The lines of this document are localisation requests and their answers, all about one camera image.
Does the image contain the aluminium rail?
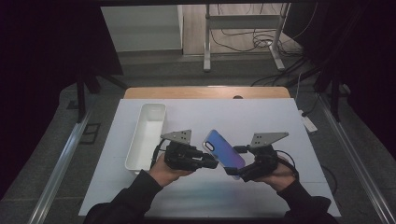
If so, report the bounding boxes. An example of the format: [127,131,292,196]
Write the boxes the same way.
[27,110,93,224]
[318,92,396,224]

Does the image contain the thin black cable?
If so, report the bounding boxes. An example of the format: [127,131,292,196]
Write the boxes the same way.
[321,164,339,195]

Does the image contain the black stand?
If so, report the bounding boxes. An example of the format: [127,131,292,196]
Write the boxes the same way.
[75,69,129,124]
[313,60,344,123]

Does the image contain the white table cover sheet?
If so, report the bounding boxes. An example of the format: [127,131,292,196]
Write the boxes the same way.
[78,98,342,217]

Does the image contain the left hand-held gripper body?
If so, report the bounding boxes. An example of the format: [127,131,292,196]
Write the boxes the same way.
[161,129,204,172]

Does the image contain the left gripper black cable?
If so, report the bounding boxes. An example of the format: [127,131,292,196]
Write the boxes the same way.
[149,138,168,170]

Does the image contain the person's right hand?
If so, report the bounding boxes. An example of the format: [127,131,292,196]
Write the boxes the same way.
[253,155,297,193]

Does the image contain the dark curtain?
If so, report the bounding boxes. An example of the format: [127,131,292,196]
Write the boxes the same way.
[282,0,396,151]
[0,0,124,200]

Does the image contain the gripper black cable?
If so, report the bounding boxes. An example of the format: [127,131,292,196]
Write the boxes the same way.
[149,138,168,170]
[275,149,301,181]

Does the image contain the wooden table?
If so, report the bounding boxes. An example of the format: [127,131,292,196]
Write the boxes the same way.
[123,86,291,100]

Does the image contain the grey metal stand frame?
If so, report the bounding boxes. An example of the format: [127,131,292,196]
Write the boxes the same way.
[203,3,291,73]

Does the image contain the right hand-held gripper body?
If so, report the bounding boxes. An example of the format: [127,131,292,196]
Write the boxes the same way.
[241,132,290,183]

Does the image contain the person's left hand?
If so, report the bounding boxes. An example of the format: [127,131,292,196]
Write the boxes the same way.
[148,153,194,189]

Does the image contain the blue purple phone case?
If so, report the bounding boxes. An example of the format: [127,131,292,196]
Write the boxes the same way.
[203,129,247,181]

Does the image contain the white plastic storage bin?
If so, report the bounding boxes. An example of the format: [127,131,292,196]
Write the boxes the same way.
[124,103,167,175]

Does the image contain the white cabinet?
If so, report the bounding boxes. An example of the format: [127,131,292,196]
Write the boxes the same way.
[100,4,184,53]

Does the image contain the black floor cables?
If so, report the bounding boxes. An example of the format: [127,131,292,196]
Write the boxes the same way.
[209,3,319,58]

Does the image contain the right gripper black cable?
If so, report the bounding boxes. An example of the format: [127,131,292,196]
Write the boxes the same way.
[275,149,301,181]

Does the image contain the white power strip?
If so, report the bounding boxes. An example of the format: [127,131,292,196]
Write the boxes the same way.
[298,109,318,133]

